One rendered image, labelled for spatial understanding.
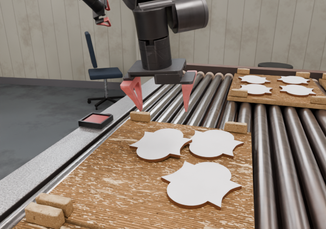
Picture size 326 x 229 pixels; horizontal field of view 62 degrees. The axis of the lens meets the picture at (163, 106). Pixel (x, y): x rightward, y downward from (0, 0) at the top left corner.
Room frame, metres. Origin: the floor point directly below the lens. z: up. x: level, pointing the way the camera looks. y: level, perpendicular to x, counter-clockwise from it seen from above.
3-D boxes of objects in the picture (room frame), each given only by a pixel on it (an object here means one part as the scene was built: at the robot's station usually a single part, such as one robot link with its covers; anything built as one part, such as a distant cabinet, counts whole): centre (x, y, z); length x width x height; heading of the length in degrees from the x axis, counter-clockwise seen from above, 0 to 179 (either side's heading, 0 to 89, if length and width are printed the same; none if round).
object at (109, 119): (0.77, 0.20, 0.92); 0.08 x 0.08 x 0.02; 72
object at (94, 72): (3.57, 0.79, 0.48); 0.55 x 0.53 x 0.95; 87
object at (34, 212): (0.33, 0.18, 0.95); 0.06 x 0.02 x 0.03; 73
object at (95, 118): (0.77, 0.20, 0.92); 0.06 x 0.06 x 0.01; 72
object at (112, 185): (0.51, -0.01, 0.93); 0.41 x 0.35 x 0.02; 164
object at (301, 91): (1.11, -0.47, 0.94); 0.41 x 0.35 x 0.04; 162
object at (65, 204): (0.36, 0.17, 0.95); 0.06 x 0.02 x 0.03; 74
